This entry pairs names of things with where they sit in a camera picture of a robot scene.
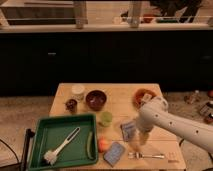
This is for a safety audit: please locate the black stand left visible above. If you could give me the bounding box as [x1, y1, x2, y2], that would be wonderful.
[20, 129, 35, 171]

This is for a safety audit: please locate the blue sponge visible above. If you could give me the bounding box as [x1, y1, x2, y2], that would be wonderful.
[103, 142, 125, 167]

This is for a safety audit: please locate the green plastic tray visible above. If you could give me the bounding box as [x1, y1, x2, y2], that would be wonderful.
[28, 114, 98, 171]

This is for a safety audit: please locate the black cable right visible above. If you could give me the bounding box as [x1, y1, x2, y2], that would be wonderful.
[178, 138, 213, 171]

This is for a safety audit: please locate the white dish brush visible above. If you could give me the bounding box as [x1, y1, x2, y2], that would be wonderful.
[44, 127, 81, 165]

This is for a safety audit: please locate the dark purple bowl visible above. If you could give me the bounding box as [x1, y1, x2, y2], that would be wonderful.
[86, 90, 107, 111]

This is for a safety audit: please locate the blue grey towel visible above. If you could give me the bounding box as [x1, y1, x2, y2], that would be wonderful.
[120, 121, 136, 142]

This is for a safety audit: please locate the green cup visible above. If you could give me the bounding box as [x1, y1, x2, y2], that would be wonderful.
[99, 111, 112, 127]

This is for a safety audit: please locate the small dark brown cup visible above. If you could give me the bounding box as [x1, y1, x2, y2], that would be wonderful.
[65, 99, 77, 113]

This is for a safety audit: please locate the small box in orange bowl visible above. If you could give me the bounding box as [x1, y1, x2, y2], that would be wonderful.
[141, 93, 152, 103]

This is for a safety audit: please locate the white cup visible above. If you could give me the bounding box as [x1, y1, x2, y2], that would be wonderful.
[71, 84, 85, 100]

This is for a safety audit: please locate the black cable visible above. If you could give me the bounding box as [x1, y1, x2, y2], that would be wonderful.
[178, 138, 213, 171]
[0, 138, 22, 170]

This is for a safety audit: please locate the silver fork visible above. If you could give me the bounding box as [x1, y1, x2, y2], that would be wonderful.
[128, 152, 165, 159]

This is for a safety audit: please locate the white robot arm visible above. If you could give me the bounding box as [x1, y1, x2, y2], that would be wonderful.
[136, 96, 213, 153]

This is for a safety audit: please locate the orange toy fruit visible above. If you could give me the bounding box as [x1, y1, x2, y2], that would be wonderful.
[98, 138, 109, 153]

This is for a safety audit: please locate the black cable left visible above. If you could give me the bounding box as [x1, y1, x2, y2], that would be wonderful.
[0, 138, 22, 170]

